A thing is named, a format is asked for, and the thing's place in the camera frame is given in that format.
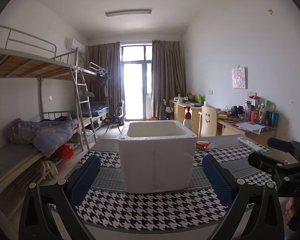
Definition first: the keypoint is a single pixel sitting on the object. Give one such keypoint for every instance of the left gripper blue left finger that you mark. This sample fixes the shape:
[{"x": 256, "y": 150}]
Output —
[{"x": 82, "y": 179}]

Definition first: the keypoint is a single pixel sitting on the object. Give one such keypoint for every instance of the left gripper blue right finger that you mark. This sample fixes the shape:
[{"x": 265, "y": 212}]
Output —
[{"x": 217, "y": 176}]

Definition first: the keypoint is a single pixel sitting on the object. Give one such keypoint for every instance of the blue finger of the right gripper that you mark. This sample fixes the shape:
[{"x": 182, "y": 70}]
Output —
[{"x": 281, "y": 145}]

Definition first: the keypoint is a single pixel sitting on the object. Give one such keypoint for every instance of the person's right hand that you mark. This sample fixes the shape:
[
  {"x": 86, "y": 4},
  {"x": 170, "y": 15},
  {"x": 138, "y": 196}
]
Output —
[{"x": 292, "y": 207}]

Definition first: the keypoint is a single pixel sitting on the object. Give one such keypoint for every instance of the teal bottle on desk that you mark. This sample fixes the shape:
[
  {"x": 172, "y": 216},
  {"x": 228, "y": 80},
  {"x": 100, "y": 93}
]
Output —
[{"x": 274, "y": 119}]

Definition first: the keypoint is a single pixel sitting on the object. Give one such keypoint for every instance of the red bag under bed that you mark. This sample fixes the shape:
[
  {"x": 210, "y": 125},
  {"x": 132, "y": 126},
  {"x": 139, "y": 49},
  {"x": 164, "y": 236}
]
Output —
[{"x": 64, "y": 152}]

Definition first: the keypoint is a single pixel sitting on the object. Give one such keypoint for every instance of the red snack packet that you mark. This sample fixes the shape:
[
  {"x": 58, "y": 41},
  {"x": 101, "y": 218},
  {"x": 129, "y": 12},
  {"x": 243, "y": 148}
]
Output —
[{"x": 203, "y": 145}]

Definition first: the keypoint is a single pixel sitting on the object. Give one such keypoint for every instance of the white remote control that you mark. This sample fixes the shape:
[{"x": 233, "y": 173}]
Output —
[{"x": 250, "y": 144}]

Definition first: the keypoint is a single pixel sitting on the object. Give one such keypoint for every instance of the white papers on desk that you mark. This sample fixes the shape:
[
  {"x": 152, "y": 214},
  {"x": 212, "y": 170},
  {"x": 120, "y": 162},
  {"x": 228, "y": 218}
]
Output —
[{"x": 251, "y": 127}]

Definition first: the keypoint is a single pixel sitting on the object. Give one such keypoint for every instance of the houndstooth tablecloth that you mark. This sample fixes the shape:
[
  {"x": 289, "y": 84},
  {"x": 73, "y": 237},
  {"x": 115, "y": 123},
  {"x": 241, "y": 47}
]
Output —
[{"x": 109, "y": 212}]

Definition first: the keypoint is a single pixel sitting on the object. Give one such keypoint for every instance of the wooden smiley face chair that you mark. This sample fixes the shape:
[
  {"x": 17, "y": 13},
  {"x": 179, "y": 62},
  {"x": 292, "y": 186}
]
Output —
[{"x": 207, "y": 122}]

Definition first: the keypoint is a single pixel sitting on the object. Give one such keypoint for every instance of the long wooden desk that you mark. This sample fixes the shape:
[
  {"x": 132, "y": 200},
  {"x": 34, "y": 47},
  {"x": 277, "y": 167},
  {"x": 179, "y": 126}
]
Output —
[{"x": 225, "y": 126}]

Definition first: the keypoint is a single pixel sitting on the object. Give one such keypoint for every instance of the white lotion pump bottle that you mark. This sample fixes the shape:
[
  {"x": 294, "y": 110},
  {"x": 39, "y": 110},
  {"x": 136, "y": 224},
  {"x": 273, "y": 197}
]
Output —
[{"x": 187, "y": 122}]

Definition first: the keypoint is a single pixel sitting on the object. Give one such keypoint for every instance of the blue plaid quilt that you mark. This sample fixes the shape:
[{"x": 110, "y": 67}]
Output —
[{"x": 46, "y": 136}]

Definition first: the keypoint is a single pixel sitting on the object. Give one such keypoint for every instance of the white styrofoam box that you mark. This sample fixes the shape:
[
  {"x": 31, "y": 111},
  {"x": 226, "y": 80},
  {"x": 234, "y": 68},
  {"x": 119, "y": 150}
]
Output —
[{"x": 156, "y": 156}]

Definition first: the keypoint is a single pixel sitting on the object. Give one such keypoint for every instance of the far metal bunk bed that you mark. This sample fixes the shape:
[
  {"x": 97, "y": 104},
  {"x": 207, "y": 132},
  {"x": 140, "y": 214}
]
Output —
[{"x": 95, "y": 92}]

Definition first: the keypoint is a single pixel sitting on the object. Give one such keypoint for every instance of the metal bunk bed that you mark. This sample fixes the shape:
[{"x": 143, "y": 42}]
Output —
[
  {"x": 37, "y": 84},
  {"x": 95, "y": 92}
]

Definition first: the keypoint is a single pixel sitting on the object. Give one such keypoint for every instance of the near metal bunk bed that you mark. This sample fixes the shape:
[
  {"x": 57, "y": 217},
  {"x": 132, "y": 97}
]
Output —
[{"x": 37, "y": 84}]

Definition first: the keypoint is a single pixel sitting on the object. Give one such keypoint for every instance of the black folding chair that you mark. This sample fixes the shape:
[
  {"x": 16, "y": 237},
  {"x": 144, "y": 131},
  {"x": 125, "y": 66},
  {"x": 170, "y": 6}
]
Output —
[{"x": 118, "y": 115}]

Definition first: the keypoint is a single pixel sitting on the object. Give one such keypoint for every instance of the left brown curtain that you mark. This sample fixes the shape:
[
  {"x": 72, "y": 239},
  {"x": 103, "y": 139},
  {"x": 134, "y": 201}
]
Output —
[{"x": 105, "y": 79}]

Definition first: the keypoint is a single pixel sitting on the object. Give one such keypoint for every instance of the brown curtain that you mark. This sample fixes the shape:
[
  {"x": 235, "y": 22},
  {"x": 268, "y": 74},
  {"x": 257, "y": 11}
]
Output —
[
  {"x": 105, "y": 79},
  {"x": 168, "y": 73}
]

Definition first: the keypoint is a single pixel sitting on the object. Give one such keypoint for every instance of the right brown curtain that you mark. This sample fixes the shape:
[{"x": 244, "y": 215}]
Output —
[{"x": 168, "y": 73}]

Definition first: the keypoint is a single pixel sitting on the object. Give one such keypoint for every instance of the glass balcony door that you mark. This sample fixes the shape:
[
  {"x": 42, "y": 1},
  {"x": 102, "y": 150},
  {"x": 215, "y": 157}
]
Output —
[{"x": 136, "y": 61}]

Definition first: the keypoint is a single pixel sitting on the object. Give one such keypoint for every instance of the white air conditioner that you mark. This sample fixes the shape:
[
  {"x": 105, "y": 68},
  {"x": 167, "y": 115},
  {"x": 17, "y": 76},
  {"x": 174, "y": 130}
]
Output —
[{"x": 72, "y": 44}]

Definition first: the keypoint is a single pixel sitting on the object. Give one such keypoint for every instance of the ceiling fluorescent lamp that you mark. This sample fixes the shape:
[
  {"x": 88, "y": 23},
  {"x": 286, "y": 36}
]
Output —
[{"x": 128, "y": 12}]

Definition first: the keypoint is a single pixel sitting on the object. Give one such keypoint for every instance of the pink cartoon wall poster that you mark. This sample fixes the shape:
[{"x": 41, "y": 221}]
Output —
[{"x": 239, "y": 80}]

